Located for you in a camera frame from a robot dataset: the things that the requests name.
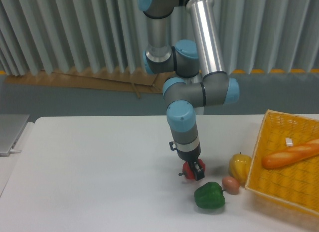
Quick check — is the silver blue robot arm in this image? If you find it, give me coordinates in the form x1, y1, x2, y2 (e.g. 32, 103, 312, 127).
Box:
138, 0, 239, 180

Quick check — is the yellow bell pepper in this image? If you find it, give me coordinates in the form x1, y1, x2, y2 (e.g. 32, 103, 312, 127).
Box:
229, 153, 252, 186

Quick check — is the green bell pepper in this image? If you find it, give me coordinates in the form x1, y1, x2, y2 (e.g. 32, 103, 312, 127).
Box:
193, 182, 225, 210

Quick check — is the brown cardboard sheet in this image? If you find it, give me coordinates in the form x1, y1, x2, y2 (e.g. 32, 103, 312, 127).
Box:
5, 67, 173, 98

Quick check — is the red bell pepper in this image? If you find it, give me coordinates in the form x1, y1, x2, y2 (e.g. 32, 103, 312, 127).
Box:
178, 159, 206, 180

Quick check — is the silver laptop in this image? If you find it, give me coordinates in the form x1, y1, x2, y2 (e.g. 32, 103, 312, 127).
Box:
0, 114, 29, 157

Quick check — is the yellow woven basket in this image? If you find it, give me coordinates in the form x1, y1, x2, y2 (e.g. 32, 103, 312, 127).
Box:
245, 110, 319, 216

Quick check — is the brown potato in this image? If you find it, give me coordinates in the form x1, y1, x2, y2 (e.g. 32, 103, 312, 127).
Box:
222, 176, 240, 195

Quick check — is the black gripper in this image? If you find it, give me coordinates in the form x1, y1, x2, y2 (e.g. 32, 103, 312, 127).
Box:
177, 147, 205, 181

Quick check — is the small white tag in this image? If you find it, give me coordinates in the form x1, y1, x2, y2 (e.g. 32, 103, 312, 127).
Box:
286, 138, 294, 147

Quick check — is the baguette bread loaf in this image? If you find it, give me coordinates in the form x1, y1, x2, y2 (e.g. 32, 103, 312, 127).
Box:
262, 139, 319, 169

